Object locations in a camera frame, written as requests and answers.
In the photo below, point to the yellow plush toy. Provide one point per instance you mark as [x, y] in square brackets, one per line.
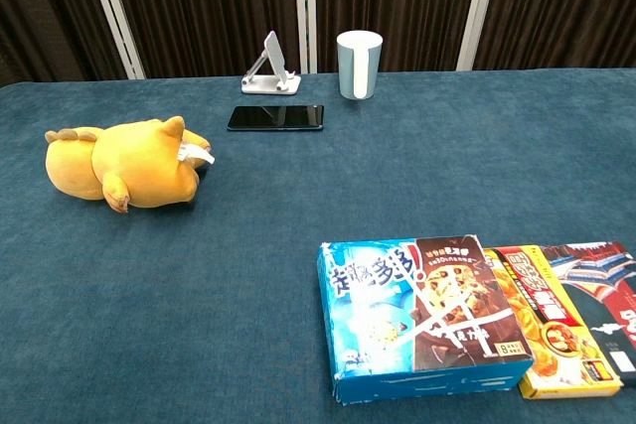
[144, 166]

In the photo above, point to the black smartphone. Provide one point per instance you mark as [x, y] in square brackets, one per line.
[275, 117]

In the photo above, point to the white phone stand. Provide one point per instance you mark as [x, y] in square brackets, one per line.
[273, 77]

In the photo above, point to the light blue paper cup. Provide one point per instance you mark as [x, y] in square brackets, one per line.
[359, 66]

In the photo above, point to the blue table cloth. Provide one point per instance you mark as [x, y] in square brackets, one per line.
[199, 270]

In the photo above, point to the blue cookie box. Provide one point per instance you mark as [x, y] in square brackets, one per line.
[417, 315]

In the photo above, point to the dark brown curtain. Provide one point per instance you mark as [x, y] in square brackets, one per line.
[213, 2]

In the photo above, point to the yellow snack box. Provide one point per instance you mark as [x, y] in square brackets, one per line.
[551, 339]

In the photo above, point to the dark red patterned box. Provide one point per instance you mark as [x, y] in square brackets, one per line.
[601, 305]

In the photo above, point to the white frame post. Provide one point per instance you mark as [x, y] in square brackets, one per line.
[113, 9]
[305, 2]
[479, 7]

